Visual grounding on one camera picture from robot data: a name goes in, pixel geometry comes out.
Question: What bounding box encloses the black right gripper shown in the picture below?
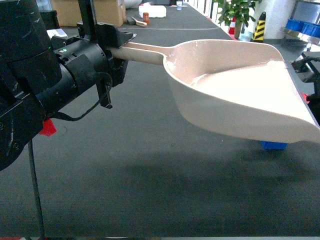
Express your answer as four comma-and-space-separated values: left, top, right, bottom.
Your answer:
290, 52, 320, 110

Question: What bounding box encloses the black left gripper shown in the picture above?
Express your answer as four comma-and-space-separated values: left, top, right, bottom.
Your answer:
51, 22, 137, 109

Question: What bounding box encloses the beige plastic dustpan scoop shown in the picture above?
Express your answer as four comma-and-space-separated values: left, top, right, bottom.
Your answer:
111, 39, 320, 144

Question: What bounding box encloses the blue plastic block part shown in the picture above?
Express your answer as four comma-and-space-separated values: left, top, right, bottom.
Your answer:
260, 141, 288, 150

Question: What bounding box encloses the stainless steel shelf rack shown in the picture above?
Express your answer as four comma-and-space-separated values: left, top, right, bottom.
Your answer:
280, 0, 320, 46

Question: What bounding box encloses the small beige scoop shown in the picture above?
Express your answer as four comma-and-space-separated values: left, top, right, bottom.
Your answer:
131, 16, 148, 27

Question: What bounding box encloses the large cardboard box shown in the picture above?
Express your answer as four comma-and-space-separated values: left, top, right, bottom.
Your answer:
51, 0, 126, 27

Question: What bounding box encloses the orange can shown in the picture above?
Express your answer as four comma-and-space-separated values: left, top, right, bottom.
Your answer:
142, 12, 150, 25

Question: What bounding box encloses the white foam block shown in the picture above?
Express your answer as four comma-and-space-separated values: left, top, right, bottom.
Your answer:
138, 5, 167, 18

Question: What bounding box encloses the black yellow striped bollard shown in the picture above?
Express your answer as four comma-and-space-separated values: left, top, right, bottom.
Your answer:
250, 11, 266, 43

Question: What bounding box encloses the white paper cup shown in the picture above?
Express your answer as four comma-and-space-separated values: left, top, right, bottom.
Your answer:
176, 1, 183, 11

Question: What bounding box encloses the red white traffic cone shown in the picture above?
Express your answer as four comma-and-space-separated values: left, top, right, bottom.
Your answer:
228, 16, 236, 37

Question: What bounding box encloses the green potted plant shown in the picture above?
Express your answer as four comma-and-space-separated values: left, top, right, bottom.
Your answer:
212, 0, 262, 39

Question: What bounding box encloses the red plastic clip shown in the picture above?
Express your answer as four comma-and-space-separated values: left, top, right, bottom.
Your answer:
39, 118, 57, 137

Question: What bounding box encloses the black cable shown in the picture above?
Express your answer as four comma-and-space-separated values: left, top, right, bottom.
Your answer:
27, 72, 114, 240

